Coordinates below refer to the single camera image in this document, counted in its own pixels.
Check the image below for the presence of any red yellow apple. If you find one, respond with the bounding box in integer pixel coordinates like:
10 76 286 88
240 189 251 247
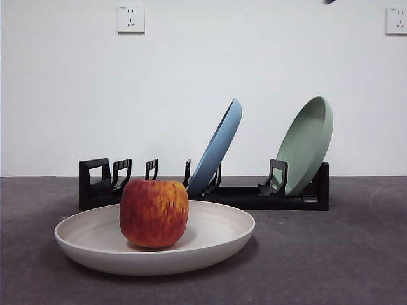
119 179 190 249

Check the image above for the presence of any pale yellow cream plate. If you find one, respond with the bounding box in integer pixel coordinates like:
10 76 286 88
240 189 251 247
53 203 256 276

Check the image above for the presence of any green plate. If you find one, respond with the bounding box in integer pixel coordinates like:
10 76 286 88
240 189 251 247
275 96 335 197

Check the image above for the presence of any blue plate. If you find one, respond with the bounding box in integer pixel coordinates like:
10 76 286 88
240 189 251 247
186 98 243 195

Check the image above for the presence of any black plate rack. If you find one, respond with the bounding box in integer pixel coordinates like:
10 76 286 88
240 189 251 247
78 158 330 212

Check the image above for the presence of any white wall socket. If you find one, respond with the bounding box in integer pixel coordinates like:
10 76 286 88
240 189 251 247
385 6 407 36
116 4 146 35

